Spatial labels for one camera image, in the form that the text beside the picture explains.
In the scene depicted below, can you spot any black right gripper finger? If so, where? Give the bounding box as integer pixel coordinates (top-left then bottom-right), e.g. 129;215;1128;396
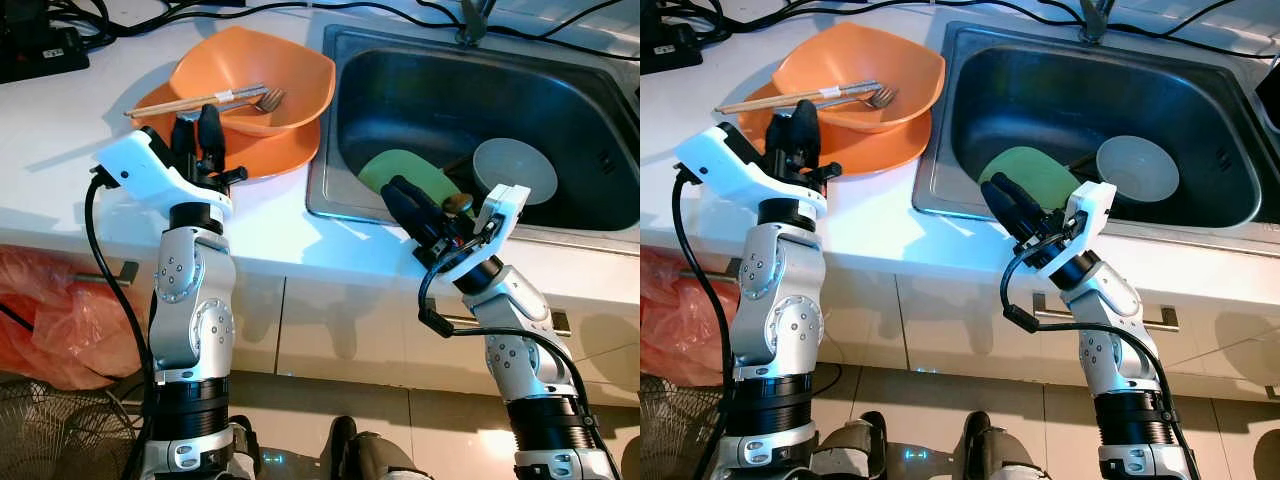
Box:
981;181;1041;246
381;184;441;246
993;172;1063;226
393;175;458;226

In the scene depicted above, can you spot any wooden chopstick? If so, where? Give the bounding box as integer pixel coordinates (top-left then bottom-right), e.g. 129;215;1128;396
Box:
123;83;266;116
715;83;881;114
713;80;879;111
125;86;269;119

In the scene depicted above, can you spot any metal fork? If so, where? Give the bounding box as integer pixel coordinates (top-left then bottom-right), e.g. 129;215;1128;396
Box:
815;85;898;109
215;88;288;113

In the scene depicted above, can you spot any orange bowl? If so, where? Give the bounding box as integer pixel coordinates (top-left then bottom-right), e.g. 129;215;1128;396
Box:
168;25;336;138
772;22;947;134

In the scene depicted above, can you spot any white kitchen cabinet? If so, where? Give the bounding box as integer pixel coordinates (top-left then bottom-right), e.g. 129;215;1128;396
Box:
0;235;641;396
640;240;1280;401

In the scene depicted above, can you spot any green plate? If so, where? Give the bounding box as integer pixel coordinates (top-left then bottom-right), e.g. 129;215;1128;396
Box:
357;148;466;211
978;145;1081;206

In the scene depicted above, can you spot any orange plate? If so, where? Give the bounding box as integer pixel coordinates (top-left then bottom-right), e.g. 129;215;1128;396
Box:
735;78;933;179
130;80;323;181

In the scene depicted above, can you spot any grey bowl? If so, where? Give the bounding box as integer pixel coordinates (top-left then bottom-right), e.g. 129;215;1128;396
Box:
1095;135;1181;203
472;138;559;206

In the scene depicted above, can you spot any stainless steel sink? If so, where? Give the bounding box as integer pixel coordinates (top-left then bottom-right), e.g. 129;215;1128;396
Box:
305;22;641;233
912;20;1280;229

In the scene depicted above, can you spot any black power strip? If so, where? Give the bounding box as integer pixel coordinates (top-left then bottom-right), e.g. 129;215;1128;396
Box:
0;25;91;86
640;22;701;76

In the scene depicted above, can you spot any dark metal faucet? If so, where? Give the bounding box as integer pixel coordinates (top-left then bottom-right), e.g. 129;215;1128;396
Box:
458;0;493;46
1078;0;1113;43

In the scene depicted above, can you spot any red plastic bag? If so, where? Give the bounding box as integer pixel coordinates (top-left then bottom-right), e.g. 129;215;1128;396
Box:
640;248;741;386
0;245;151;391

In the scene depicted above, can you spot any robot right leg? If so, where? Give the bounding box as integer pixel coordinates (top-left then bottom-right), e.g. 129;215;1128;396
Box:
960;410;1051;480
325;415;436;480

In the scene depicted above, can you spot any robot leg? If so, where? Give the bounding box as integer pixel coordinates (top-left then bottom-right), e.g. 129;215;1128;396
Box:
960;410;1051;480
225;415;263;480
325;415;436;480
810;410;889;480

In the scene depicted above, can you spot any robot left leg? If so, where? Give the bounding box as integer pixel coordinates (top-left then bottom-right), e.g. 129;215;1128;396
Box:
225;415;263;480
810;410;889;480

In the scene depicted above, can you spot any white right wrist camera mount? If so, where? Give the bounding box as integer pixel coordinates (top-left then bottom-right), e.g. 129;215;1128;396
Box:
435;185;531;283
1040;180;1116;271

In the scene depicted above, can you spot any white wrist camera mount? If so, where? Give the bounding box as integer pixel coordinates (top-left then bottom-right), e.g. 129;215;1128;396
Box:
435;185;531;283
1040;180;1116;271
675;125;829;216
92;128;233;211

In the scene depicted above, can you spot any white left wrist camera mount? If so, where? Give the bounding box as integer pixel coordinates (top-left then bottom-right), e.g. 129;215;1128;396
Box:
675;125;829;216
92;128;233;211

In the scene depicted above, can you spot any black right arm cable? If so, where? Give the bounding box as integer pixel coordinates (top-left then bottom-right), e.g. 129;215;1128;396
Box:
1000;235;1191;471
418;245;601;461

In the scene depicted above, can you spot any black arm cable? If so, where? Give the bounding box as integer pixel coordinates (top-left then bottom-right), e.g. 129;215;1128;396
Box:
418;245;601;461
1000;235;1191;471
670;165;746;480
83;165;161;480

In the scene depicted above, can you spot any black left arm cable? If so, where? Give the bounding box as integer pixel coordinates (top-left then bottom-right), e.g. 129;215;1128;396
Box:
670;165;746;480
83;165;161;480

